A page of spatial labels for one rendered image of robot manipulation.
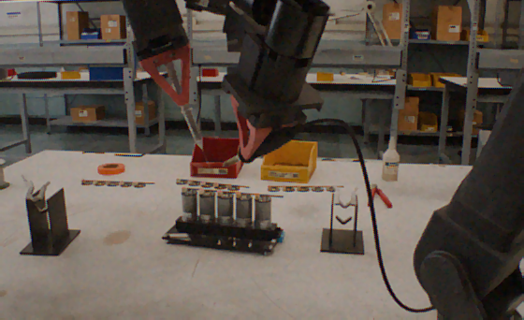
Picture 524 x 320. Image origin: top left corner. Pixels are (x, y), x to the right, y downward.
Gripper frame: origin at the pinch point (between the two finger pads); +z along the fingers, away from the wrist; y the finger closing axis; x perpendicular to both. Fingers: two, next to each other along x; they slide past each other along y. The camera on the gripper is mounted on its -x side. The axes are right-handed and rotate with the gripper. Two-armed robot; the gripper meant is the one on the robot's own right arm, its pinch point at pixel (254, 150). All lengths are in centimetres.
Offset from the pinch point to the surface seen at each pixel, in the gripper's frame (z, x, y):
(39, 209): 16.9, -11.3, 23.8
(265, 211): 11.1, 1.4, -4.3
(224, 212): 13.8, -1.9, 0.0
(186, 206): 15.4, -5.7, 4.0
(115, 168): 36, -36, 5
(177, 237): 17.1, -1.9, 6.7
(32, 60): 147, -262, -3
